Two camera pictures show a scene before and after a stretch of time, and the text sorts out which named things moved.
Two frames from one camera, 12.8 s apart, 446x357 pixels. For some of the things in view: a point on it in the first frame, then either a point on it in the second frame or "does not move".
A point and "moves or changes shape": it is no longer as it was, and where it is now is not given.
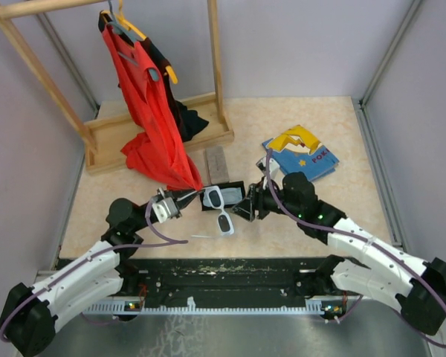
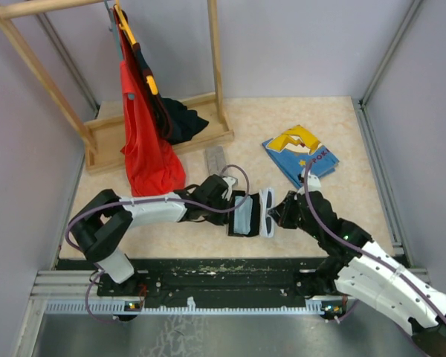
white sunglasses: [214, 198] moves or changes shape
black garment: [188, 121] -> [180, 120]
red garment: [161, 146] moves or changes shape
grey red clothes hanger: [153, 72] -> [114, 29]
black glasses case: [204, 208] moves or changes shape
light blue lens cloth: [229, 195] moves or changes shape
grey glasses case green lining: [216, 165] does not move
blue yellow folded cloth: [297, 150] does not move
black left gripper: [183, 202] -> [222, 219]
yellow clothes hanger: [120, 18] -> [125, 26]
